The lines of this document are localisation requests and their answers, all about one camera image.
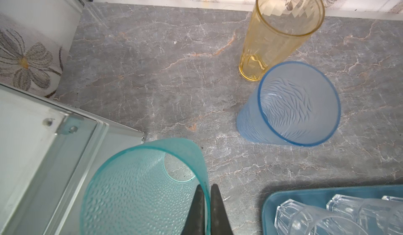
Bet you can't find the yellow plastic cup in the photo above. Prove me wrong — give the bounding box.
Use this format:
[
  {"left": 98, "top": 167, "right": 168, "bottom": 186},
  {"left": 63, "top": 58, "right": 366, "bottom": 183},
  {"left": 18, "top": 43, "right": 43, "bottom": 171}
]
[{"left": 239, "top": 0, "right": 325, "bottom": 81}]

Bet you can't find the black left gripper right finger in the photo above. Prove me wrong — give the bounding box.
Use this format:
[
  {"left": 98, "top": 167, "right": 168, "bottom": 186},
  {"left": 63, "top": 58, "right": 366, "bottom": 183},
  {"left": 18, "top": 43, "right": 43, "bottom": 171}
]
[{"left": 211, "top": 184, "right": 233, "bottom": 235}]

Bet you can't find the blue plastic cup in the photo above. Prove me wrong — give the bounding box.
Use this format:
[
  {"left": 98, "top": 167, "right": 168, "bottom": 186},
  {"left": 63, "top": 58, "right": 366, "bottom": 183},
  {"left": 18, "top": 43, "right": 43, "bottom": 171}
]
[{"left": 236, "top": 61, "right": 341, "bottom": 147}]

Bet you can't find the clear ribbed glass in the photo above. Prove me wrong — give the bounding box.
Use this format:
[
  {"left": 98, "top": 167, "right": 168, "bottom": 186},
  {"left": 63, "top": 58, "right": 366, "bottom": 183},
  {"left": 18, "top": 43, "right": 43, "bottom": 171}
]
[
  {"left": 382, "top": 196, "right": 403, "bottom": 202},
  {"left": 274, "top": 199, "right": 367, "bottom": 235},
  {"left": 326, "top": 194, "right": 403, "bottom": 235}
]

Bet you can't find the teal plastic tray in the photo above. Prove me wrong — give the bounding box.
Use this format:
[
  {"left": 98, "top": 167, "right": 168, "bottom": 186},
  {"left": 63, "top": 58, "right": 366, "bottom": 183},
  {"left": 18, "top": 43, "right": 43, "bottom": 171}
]
[{"left": 261, "top": 185, "right": 403, "bottom": 235}]

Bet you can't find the green plastic cup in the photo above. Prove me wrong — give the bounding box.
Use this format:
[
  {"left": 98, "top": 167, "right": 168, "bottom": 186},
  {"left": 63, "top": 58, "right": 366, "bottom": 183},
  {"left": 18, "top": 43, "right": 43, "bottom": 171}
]
[{"left": 80, "top": 138, "right": 211, "bottom": 235}]

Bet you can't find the silver metal case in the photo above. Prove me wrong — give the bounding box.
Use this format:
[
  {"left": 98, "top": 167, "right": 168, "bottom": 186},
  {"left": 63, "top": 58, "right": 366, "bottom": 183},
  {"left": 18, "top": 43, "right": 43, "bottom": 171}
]
[{"left": 1, "top": 84, "right": 145, "bottom": 235}]

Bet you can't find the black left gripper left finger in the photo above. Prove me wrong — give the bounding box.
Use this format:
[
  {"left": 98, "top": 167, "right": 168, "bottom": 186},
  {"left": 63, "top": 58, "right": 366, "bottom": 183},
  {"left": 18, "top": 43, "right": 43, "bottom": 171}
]
[{"left": 181, "top": 185, "right": 205, "bottom": 235}]

